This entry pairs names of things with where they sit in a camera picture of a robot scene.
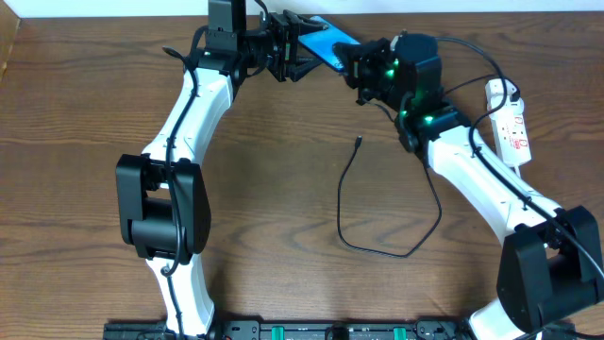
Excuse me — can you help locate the blue Galaxy smartphone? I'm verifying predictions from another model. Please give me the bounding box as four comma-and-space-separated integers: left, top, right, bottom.
298, 15, 359, 73

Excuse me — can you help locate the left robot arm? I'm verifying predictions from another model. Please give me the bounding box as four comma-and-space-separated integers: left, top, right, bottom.
115, 0, 328, 339

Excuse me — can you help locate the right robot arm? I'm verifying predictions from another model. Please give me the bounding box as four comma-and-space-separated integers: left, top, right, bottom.
333, 33, 603, 339

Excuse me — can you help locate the black USB charging cable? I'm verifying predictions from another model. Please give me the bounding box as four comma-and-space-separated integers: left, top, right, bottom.
336, 73, 522, 259

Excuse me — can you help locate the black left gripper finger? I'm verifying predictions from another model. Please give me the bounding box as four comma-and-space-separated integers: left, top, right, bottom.
287, 58, 323, 82
295, 14, 328, 33

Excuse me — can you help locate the white power strip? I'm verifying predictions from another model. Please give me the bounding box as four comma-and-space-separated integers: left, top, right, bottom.
490, 111, 531, 168

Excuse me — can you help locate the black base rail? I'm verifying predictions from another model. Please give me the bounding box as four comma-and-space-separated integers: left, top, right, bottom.
102, 318, 579, 340

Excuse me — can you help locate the white USB charger plug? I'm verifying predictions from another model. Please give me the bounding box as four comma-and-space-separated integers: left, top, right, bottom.
485, 78, 525, 118

